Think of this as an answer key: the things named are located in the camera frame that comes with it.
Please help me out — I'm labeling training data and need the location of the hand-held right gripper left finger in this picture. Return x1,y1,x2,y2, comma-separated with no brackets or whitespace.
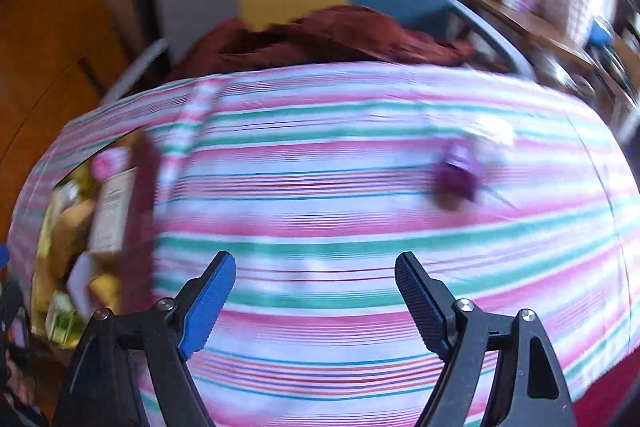
52,251,237,427

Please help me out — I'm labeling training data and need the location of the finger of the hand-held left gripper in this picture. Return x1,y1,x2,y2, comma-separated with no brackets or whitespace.
0,246,27,354

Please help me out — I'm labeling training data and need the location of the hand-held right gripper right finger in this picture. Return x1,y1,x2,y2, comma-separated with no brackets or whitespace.
394,251,576,427

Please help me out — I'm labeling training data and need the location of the green packet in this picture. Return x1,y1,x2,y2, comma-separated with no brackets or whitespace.
45,293,84,349

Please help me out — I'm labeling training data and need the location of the white box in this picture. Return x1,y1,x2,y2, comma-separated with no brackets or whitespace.
67,252,102,314

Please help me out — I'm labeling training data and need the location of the yellow brown striped plush toy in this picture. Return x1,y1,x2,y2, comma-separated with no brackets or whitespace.
50,202,96,279

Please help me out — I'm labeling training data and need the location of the large yellow sponge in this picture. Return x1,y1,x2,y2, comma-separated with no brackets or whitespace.
90,272,124,309

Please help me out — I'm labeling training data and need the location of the gold tin box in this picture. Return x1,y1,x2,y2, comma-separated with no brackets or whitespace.
30,132,162,351

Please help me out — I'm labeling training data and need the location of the small purple packet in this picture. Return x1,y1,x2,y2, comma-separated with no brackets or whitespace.
432,143,487,208

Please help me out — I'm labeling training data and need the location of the pink fluffy ball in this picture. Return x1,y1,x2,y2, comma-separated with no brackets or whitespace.
91,148,129,183

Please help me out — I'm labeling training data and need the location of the pink green striped sheet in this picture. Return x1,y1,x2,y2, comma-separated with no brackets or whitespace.
10,62,637,427

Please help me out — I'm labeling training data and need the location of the wooden wardrobe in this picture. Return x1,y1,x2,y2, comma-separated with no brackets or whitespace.
0,0,137,208

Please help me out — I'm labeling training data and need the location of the dark red cloth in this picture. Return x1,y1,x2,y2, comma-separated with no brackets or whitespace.
165,5,477,84

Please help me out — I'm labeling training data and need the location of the wooden side desk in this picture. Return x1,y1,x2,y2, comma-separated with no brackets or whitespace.
460,0,637,118

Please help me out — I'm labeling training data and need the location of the blue round container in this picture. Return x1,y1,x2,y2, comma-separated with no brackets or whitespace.
587,17,617,50

